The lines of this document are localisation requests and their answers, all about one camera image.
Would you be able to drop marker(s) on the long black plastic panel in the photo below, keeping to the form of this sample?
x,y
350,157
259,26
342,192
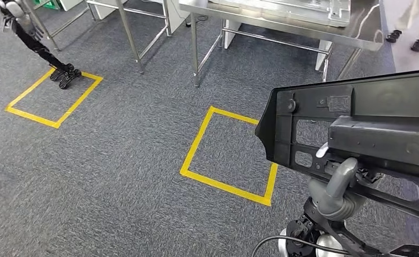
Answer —
x,y
390,95

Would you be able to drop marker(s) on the white cabinet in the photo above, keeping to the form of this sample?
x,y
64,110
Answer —
x,y
177,17

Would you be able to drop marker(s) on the green plastic crate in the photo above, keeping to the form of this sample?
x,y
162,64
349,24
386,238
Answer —
x,y
46,4

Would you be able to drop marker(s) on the stamped aluminium plate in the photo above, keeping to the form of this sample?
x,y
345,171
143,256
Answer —
x,y
284,10

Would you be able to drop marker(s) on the stainless steel workbench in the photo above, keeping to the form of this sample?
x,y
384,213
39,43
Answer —
x,y
367,21

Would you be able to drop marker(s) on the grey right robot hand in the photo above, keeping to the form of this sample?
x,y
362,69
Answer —
x,y
333,205

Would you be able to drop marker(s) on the stainless steel table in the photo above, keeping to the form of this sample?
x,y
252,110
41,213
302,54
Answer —
x,y
129,35
71,21

